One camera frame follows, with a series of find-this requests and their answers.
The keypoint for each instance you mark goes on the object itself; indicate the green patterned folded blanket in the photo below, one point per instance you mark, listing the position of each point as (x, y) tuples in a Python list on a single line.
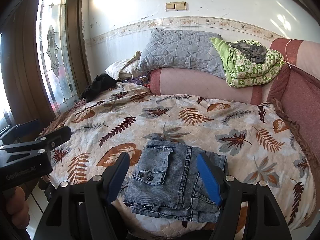
[(250, 72)]

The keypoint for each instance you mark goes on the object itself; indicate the wooden stained glass door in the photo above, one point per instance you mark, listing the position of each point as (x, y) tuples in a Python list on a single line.
[(22, 55)]

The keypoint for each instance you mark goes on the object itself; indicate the pink sofa backrest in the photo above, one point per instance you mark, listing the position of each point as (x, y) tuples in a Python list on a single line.
[(300, 92)]

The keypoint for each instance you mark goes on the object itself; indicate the blue denim pants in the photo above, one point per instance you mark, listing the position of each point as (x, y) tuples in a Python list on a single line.
[(162, 187)]

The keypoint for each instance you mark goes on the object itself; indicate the pink bolster cushion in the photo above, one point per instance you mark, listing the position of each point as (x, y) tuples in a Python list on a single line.
[(200, 85)]

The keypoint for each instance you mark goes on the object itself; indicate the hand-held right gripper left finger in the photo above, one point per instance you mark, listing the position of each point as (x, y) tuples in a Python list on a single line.
[(117, 177)]

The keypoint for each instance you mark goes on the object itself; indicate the beige wall switch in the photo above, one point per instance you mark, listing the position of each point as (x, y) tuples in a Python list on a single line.
[(170, 6), (180, 6)]

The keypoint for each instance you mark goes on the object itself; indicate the grey crumpled cloth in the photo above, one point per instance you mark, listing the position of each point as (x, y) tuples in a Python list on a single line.
[(252, 51)]

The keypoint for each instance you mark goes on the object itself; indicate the grey quilted pillow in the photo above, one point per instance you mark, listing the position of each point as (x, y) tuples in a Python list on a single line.
[(180, 50)]

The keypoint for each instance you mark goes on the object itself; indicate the purple patterned cloth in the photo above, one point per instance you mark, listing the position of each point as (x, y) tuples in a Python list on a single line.
[(140, 80)]

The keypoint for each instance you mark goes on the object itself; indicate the black crumpled cloth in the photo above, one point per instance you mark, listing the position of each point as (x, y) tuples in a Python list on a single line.
[(100, 86)]

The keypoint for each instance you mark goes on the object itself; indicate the cream pillow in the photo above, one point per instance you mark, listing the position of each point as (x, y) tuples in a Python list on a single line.
[(120, 68)]

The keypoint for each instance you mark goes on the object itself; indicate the person's left hand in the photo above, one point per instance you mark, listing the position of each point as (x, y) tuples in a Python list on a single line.
[(17, 205)]

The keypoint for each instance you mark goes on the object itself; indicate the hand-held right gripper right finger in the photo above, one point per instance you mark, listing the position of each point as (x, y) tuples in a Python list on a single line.
[(208, 180)]

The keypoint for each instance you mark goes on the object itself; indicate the leaf print blanket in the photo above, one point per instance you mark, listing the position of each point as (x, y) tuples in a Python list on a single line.
[(200, 120)]

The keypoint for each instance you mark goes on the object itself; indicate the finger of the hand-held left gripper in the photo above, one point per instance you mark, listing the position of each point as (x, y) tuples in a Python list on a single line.
[(58, 135), (25, 130)]

